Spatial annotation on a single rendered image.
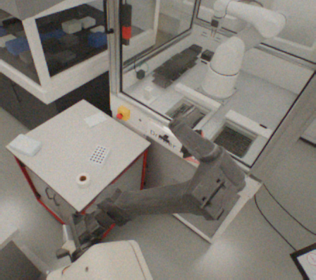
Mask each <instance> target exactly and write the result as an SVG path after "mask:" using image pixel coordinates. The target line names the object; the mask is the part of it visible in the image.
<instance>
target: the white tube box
mask: <svg viewBox="0 0 316 280"><path fill-rule="evenodd" d="M106 150H107V148H106V147H102V146H100V145H97V146H96V148H95V150H94V151H93V153H92V154H91V155H90V157H89V158H88V160H87V164H89V165H91V166H95V167H97V168H100V169H102V167H103V166H104V164H105V162H106V160H107V158H108V157H109V155H110V153H111V149H109V151H107V153H106V155H104V153H105V151H106Z"/></svg>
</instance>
